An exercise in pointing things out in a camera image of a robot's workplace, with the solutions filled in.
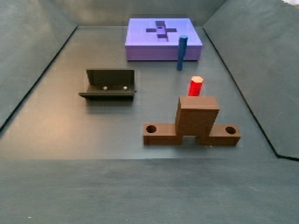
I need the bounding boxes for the purple board with cross slot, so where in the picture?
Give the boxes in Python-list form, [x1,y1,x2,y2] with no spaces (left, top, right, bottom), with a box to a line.
[125,18,203,61]

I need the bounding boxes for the brown T-shaped block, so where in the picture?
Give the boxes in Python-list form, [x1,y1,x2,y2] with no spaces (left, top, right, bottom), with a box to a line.
[143,96,240,146]

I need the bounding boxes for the red cylinder peg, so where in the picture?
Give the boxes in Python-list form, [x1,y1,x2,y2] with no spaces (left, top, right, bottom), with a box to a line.
[188,76,203,96]

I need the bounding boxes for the blue cylinder peg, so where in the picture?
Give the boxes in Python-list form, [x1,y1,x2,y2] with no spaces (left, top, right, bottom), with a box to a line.
[176,35,188,71]

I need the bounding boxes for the black angle bracket fixture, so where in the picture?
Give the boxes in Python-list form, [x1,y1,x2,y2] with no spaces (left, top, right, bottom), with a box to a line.
[79,68,136,99]

